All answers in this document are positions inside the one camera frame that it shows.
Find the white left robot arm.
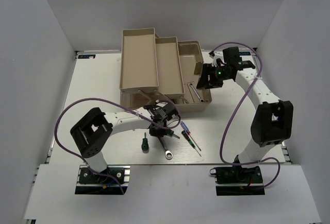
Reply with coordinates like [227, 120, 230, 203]
[70, 102, 179, 182]

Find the blue red handled screwdriver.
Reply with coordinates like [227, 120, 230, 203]
[180, 121, 202, 151]

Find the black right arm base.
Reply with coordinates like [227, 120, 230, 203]
[209, 166, 263, 184]

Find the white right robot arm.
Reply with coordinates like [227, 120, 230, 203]
[196, 47, 293, 182]

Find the large chrome ratchet wrench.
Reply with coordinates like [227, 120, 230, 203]
[158, 137, 173, 160]

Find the small chrome wrench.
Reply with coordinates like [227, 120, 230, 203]
[189, 83, 204, 103]

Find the beige plastic toolbox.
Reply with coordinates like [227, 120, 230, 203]
[119, 28, 212, 112]

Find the black green precision screwdriver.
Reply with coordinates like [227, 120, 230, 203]
[181, 130, 201, 157]

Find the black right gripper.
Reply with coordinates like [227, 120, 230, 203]
[196, 63, 232, 89]

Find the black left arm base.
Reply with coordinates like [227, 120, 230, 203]
[77, 166, 126, 185]

